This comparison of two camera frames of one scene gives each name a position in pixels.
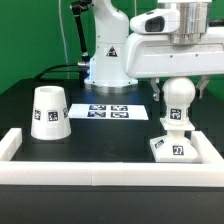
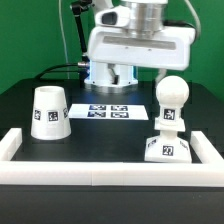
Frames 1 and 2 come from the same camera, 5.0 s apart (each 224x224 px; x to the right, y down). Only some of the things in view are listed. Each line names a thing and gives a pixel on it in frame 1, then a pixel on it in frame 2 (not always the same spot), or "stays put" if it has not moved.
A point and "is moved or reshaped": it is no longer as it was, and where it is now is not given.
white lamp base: (175, 147) is moved or reshaped
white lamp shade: (50, 115) stays put
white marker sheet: (108, 112) stays put
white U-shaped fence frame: (209, 172) stays put
